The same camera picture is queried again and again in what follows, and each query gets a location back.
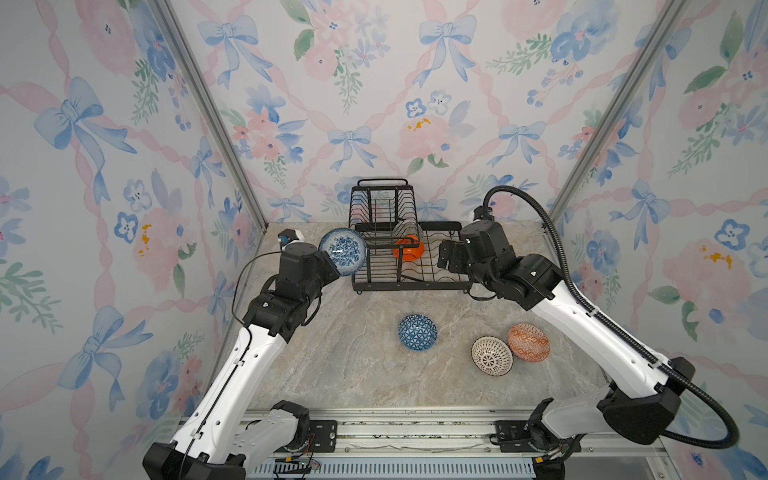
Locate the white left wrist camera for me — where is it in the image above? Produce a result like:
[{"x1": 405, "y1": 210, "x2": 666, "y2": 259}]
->
[{"x1": 278, "y1": 228, "x2": 305, "y2": 250}]

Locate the aluminium corner post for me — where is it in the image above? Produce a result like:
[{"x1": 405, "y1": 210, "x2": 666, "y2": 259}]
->
[
  {"x1": 549, "y1": 0, "x2": 691, "y2": 220},
  {"x1": 148, "y1": 0, "x2": 268, "y2": 233}
]

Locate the black wire dish rack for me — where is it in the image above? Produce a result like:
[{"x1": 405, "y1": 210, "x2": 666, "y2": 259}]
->
[{"x1": 348, "y1": 178, "x2": 471, "y2": 294}]

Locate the blue geometric patterned bowl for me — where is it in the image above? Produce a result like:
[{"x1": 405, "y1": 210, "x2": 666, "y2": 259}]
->
[{"x1": 397, "y1": 314, "x2": 438, "y2": 352}]

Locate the black corrugated cable conduit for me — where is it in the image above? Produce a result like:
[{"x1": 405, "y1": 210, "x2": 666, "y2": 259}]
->
[{"x1": 482, "y1": 185, "x2": 741, "y2": 450}]

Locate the right aluminium corner post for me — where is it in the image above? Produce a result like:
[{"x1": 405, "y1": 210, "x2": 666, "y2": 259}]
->
[{"x1": 549, "y1": 0, "x2": 691, "y2": 220}]

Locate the orange plastic bowl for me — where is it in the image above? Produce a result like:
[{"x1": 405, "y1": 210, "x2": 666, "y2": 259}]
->
[{"x1": 392, "y1": 235, "x2": 425, "y2": 263}]

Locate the white brown lattice bowl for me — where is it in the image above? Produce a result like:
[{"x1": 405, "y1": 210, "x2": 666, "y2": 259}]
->
[{"x1": 471, "y1": 336, "x2": 514, "y2": 377}]

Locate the aluminium front rail frame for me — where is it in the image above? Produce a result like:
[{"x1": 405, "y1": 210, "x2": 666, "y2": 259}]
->
[{"x1": 241, "y1": 407, "x2": 675, "y2": 479}]

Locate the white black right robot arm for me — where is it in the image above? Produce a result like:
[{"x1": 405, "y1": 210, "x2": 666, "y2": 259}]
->
[{"x1": 438, "y1": 220, "x2": 695, "y2": 452}]

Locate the left aluminium corner post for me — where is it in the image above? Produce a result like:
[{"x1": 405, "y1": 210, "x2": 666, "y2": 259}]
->
[{"x1": 148, "y1": 0, "x2": 268, "y2": 233}]

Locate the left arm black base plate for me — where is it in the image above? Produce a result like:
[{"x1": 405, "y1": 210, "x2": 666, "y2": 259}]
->
[{"x1": 308, "y1": 420, "x2": 339, "y2": 453}]

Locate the blue floral ceramic bowl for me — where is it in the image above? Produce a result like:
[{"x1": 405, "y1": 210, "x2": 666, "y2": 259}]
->
[{"x1": 318, "y1": 228, "x2": 368, "y2": 277}]

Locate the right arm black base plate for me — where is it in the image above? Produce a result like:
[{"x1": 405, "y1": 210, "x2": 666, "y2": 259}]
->
[{"x1": 489, "y1": 420, "x2": 582, "y2": 455}]

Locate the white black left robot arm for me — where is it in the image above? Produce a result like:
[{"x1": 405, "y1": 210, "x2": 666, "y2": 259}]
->
[{"x1": 142, "y1": 241, "x2": 340, "y2": 479}]

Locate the red patterned ceramic bowl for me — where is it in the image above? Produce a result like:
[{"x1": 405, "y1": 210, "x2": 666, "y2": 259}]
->
[{"x1": 508, "y1": 322, "x2": 551, "y2": 363}]

